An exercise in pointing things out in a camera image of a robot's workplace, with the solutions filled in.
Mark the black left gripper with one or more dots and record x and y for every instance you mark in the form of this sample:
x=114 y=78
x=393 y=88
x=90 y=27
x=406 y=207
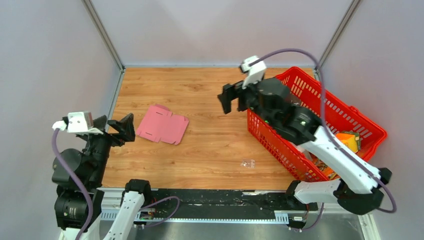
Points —
x=125 y=126

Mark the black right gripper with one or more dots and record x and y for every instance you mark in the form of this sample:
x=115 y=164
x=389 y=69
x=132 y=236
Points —
x=232 y=91

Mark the pink paper box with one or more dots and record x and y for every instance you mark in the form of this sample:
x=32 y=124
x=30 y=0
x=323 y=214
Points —
x=159 y=124

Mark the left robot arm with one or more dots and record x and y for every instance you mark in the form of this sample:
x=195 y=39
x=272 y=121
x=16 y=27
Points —
x=78 y=174

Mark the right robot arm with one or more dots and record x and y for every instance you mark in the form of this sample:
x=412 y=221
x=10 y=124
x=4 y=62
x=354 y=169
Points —
x=360 y=187

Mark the small clear plastic bag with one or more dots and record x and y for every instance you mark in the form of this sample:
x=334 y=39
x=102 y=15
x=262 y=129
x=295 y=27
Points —
x=248 y=163

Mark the orange snack packet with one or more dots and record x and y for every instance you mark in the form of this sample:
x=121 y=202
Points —
x=324 y=168

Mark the orange yellow sponge pack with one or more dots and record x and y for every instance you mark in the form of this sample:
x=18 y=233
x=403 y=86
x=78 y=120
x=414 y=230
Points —
x=350 y=139

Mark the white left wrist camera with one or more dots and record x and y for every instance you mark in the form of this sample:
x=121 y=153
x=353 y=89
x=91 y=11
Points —
x=79 y=123

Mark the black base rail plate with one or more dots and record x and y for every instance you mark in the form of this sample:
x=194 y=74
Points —
x=224 y=206

